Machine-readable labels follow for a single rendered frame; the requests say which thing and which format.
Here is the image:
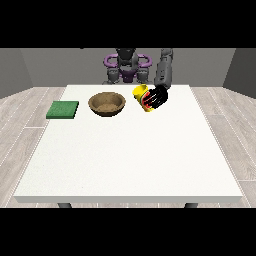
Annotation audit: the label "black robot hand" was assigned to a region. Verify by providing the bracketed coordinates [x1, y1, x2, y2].
[142, 84, 169, 111]

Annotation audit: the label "yellow cup with melon print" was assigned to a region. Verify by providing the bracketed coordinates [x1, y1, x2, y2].
[132, 83, 155, 113]

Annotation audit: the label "brown wooden bowl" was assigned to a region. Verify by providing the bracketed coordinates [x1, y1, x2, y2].
[87, 91, 127, 117]

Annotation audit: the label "green square pad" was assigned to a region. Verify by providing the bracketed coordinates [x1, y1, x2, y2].
[45, 100, 80, 120]

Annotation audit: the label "grey robot trunk purple rings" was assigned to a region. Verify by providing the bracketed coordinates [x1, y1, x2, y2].
[102, 48, 155, 86]

